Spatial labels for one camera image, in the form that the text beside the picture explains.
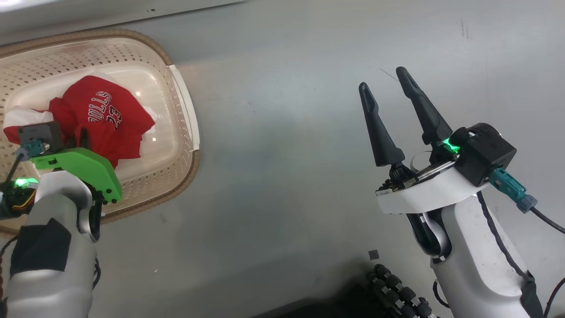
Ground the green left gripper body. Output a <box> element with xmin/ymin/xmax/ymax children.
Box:
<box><xmin>30</xmin><ymin>147</ymin><xmax>123</xmax><ymax>204</ymax></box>

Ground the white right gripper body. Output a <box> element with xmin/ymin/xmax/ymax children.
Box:
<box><xmin>375</xmin><ymin>161</ymin><xmax>490</xmax><ymax>215</ymax></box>

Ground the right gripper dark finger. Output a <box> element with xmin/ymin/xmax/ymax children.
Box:
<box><xmin>396</xmin><ymin>67</ymin><xmax>454</xmax><ymax>163</ymax></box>
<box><xmin>358</xmin><ymin>82</ymin><xmax>418</xmax><ymax>184</ymax></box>

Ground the red Bulls basketball jersey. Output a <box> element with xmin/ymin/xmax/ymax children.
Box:
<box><xmin>2</xmin><ymin>74</ymin><xmax>156</xmax><ymax>169</ymax></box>

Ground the cream perforated laundry basket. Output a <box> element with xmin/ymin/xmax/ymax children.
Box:
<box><xmin>0</xmin><ymin>29</ymin><xmax>201</xmax><ymax>235</ymax></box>

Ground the black roller base wheel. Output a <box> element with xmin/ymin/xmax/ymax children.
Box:
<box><xmin>366</xmin><ymin>263</ymin><xmax>442</xmax><ymax>318</ymax></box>

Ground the left camera cable teal plug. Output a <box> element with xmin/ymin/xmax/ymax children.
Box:
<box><xmin>0</xmin><ymin>139</ymin><xmax>45</xmax><ymax>186</ymax></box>

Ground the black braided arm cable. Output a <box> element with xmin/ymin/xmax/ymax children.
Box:
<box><xmin>476</xmin><ymin>191</ymin><xmax>537</xmax><ymax>283</ymax></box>

